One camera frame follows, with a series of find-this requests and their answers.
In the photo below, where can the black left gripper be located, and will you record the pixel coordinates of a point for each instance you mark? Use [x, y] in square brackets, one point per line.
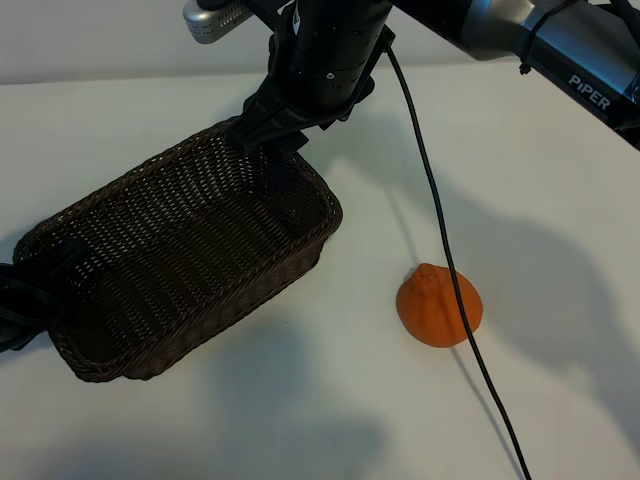
[25, 310]

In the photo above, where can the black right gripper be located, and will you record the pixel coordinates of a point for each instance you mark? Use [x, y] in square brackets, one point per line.
[327, 111]

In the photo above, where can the dark brown wicker basket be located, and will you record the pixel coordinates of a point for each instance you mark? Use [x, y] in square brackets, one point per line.
[190, 250]

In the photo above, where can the orange mandarin fruit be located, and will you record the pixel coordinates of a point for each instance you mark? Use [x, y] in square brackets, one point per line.
[430, 310]

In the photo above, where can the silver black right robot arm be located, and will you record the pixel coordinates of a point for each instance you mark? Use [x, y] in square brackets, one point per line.
[500, 30]

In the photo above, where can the black zip tie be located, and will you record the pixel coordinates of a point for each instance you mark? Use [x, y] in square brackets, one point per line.
[526, 47]

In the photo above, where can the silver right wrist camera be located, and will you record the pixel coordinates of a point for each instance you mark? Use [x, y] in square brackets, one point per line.
[210, 22]

